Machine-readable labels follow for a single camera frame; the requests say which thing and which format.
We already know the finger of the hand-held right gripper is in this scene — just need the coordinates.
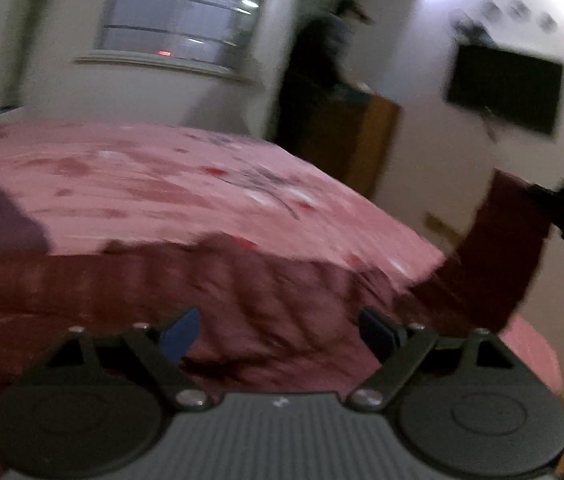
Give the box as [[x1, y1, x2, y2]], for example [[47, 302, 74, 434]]
[[527, 183, 564, 227]]

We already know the television cable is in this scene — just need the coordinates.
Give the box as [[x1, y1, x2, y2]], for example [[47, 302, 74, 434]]
[[481, 106, 499, 142]]

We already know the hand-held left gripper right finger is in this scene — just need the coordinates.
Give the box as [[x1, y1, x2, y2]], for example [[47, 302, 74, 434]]
[[347, 306, 519, 411]]

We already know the pink printed blanket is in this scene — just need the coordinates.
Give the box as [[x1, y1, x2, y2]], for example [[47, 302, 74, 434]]
[[0, 120, 563, 396]]

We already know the barred window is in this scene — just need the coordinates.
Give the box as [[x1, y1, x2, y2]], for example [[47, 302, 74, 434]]
[[74, 0, 274, 84]]

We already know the wooden cabinet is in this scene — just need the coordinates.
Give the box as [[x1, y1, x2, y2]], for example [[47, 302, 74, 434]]
[[297, 84, 403, 199]]

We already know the wall-mounted television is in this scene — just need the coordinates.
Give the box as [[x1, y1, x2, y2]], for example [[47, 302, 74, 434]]
[[444, 42, 564, 136]]

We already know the dark wall ornament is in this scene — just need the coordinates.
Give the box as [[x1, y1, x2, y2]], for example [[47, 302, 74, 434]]
[[452, 11, 494, 44]]

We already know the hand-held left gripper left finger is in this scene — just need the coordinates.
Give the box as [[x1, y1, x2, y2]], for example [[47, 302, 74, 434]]
[[44, 308, 213, 411]]

